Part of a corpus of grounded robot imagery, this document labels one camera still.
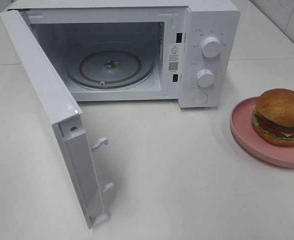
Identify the white timer knob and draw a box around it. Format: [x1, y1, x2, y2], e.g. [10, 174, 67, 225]
[196, 69, 215, 88]

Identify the white microwave door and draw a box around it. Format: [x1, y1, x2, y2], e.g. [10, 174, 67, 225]
[0, 10, 114, 228]

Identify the pink round plate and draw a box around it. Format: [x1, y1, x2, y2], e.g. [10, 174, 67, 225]
[230, 97, 294, 169]

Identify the toy hamburger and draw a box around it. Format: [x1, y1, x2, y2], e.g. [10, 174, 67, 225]
[251, 88, 294, 147]

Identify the glass microwave turntable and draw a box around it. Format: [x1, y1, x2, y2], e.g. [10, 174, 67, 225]
[65, 41, 155, 89]

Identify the white microwave oven body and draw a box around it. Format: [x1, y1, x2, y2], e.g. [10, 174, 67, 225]
[4, 0, 240, 108]

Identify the white upper power knob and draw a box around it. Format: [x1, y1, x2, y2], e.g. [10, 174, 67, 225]
[201, 36, 222, 58]

